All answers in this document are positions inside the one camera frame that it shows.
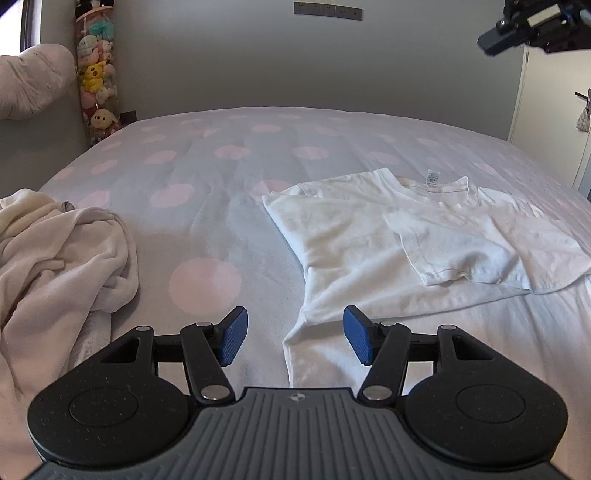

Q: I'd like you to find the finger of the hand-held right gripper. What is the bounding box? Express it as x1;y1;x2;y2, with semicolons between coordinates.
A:
477;17;525;57

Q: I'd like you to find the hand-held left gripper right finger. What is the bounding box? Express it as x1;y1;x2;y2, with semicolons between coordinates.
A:
343;305;495;403

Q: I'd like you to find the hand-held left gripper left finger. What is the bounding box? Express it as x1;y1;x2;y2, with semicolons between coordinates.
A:
99;305;249;403

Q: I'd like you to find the white t-shirt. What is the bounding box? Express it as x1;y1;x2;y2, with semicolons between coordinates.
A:
261;167;591;388

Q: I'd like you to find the cream room door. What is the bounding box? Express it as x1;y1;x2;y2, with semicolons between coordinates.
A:
508;46;591;204

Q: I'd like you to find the white knitted cloth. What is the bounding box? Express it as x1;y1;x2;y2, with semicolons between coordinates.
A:
69;309;114;370

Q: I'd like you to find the bed with pink-dotted sheet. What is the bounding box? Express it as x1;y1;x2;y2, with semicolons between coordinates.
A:
37;106;591;480

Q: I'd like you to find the cream fleece blanket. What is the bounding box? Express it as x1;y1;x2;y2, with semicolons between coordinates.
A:
0;189;140;462

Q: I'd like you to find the grey headboard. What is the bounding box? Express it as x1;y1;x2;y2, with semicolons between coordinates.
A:
0;108;90;197

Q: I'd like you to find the column of plush toys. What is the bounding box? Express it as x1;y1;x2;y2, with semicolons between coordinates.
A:
74;0;123;144

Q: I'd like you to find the pale pink cushion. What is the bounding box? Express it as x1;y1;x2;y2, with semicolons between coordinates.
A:
0;44;77;121

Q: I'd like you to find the grey wall socket strip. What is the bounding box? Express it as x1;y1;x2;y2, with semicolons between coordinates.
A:
294;1;363;20

